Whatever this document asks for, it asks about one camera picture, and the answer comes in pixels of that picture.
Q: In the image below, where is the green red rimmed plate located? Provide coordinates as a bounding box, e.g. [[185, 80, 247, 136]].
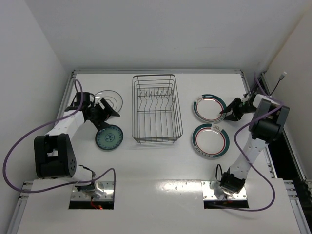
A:
[[192, 123, 230, 159], [192, 94, 227, 123]]

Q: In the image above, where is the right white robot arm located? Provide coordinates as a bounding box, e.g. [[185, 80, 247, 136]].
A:
[[219, 94, 290, 195]]

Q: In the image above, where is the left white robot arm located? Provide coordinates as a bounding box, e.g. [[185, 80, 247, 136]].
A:
[[34, 92, 120, 198]]

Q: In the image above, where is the clear glass plate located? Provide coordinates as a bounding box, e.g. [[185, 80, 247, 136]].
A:
[[95, 90, 123, 113]]

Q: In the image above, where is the teal patterned small plate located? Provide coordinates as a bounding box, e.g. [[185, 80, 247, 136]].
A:
[[95, 125, 124, 151]]

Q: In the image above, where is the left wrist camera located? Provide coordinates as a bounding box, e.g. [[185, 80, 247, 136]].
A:
[[69, 92, 95, 111]]

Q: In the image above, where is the metal wire dish rack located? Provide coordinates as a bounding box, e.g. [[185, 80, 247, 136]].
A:
[[132, 74, 183, 144]]

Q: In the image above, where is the black cable with white plug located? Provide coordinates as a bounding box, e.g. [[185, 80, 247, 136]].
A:
[[269, 71, 287, 97]]

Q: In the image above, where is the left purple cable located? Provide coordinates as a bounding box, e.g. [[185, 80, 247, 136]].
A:
[[2, 79, 116, 194]]

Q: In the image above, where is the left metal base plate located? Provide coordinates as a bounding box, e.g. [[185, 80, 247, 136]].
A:
[[71, 180, 115, 201]]

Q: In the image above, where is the metal base plate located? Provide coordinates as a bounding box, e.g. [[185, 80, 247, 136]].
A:
[[71, 180, 115, 201], [201, 181, 247, 201]]

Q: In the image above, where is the aluminium table frame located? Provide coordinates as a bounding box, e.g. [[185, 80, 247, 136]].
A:
[[16, 70, 312, 234]]

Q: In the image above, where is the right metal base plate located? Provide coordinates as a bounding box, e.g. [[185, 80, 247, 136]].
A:
[[201, 181, 247, 201]]

